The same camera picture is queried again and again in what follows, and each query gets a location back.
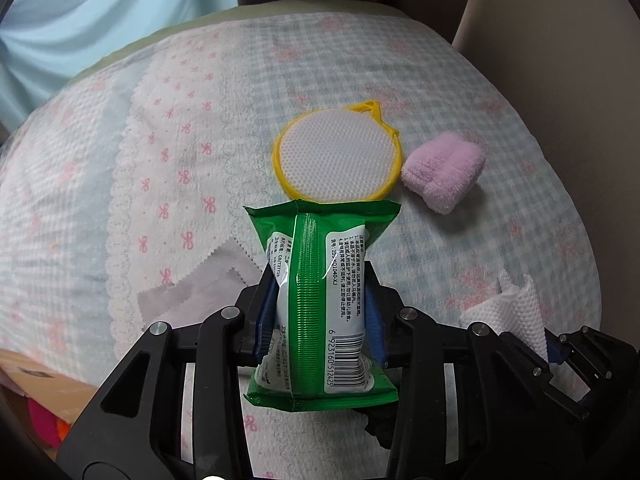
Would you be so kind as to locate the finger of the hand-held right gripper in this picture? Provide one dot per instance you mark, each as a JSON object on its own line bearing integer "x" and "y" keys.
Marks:
{"x": 607, "y": 360}
{"x": 560, "y": 382}

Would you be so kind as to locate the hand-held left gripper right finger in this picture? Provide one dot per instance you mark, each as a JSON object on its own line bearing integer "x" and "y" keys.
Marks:
{"x": 376, "y": 325}

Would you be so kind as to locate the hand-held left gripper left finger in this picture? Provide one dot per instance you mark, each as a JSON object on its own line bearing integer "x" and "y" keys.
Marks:
{"x": 265, "y": 312}

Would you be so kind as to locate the green wet wipes packet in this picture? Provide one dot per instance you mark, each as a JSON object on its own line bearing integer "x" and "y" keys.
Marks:
{"x": 320, "y": 305}

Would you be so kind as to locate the white embossed paper tissue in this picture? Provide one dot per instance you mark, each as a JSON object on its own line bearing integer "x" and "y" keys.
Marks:
{"x": 510, "y": 307}

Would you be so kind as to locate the grey zigzag edged cloth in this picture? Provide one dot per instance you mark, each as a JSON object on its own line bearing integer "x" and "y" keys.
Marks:
{"x": 200, "y": 285}

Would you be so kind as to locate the pink folded fluffy towel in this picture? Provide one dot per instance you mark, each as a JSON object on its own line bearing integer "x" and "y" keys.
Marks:
{"x": 442, "y": 172}

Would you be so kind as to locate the yellow rimmed round mesh pad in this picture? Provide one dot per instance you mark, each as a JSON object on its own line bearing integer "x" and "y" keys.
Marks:
{"x": 337, "y": 152}

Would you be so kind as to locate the brown cardboard box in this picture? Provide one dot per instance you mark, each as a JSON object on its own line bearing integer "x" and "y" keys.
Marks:
{"x": 50, "y": 385}

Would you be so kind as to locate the pink and orange toy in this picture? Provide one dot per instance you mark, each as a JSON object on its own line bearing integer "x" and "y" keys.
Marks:
{"x": 47, "y": 425}

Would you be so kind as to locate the checked quilt with pink bows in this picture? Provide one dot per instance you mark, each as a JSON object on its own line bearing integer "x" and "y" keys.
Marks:
{"x": 350, "y": 70}

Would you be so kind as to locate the pale green sheet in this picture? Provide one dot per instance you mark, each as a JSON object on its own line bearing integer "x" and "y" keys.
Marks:
{"x": 235, "y": 17}

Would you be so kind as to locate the light blue curtain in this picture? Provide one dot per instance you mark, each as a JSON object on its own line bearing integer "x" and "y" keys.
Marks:
{"x": 95, "y": 15}

